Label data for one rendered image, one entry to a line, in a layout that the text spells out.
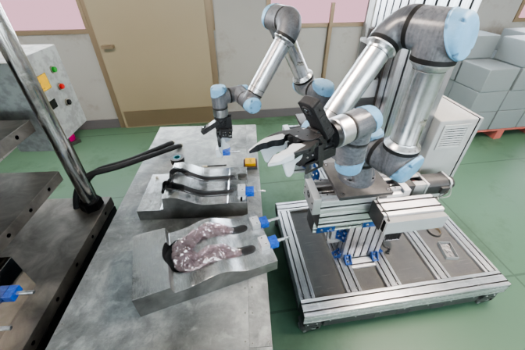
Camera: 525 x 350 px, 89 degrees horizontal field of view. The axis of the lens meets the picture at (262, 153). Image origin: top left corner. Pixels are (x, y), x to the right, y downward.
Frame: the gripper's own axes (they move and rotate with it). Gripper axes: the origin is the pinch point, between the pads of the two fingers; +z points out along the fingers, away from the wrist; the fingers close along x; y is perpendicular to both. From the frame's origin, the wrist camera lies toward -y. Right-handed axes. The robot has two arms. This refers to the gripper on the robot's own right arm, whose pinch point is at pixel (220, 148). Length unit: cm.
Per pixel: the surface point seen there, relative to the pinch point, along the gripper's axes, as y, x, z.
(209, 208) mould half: -3.4, -35.1, 9.6
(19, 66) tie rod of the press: -61, -27, -54
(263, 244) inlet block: 20, -58, 7
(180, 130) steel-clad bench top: -33, 48, 14
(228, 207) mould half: 5.2, -35.1, 9.2
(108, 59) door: -142, 199, 3
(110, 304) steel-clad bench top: -35, -73, 15
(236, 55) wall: 3, 216, 6
